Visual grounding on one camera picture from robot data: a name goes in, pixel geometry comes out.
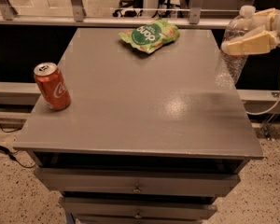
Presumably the clear plastic water bottle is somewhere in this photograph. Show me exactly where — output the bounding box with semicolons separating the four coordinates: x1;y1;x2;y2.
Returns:
215;6;256;90

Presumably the top grey drawer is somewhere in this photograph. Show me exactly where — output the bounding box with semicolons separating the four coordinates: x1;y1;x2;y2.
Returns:
35;168;240;197

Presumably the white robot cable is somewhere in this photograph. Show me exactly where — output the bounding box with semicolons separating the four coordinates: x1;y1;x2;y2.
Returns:
245;49;280;116

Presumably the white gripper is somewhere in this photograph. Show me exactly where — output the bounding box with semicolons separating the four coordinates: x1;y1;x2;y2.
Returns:
221;8;280;56

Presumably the grey drawer cabinet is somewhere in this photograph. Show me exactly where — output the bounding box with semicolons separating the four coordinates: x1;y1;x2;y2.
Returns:
15;28;262;224

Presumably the grey drawer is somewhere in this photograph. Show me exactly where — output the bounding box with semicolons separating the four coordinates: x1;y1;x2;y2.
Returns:
59;198;217;220
35;168;240;197

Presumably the metal railing frame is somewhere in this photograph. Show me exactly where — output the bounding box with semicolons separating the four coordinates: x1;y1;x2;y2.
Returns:
0;0;239;29

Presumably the red coca-cola can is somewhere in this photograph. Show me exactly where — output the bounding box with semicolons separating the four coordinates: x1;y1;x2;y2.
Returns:
34;63;71;111

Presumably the black floor cable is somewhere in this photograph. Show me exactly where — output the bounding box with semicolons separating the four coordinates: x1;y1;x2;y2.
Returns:
0;143;37;170

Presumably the green rice chip bag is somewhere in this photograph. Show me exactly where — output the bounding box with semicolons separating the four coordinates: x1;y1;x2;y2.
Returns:
119;19;180;54

